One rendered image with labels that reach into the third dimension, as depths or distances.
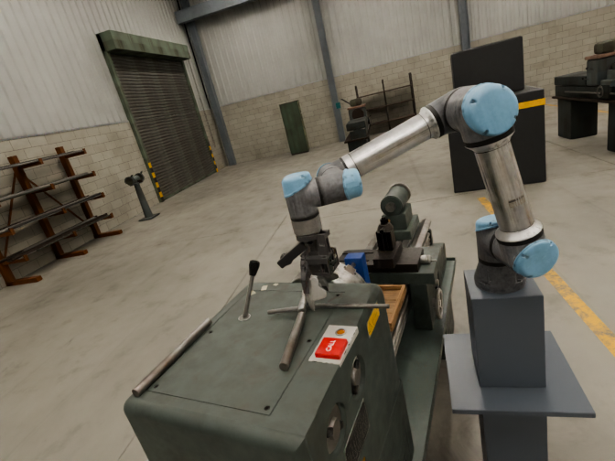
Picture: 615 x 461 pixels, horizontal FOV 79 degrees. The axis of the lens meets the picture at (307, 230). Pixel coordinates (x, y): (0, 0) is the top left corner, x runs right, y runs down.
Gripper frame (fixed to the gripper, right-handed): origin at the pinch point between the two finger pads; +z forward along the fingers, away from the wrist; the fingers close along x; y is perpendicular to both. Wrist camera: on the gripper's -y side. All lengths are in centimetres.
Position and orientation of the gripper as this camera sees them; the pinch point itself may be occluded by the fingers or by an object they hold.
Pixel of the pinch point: (318, 297)
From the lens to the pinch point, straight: 105.4
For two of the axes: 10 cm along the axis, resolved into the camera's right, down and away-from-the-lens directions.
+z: 2.3, 9.2, 3.2
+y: 8.9, -0.6, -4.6
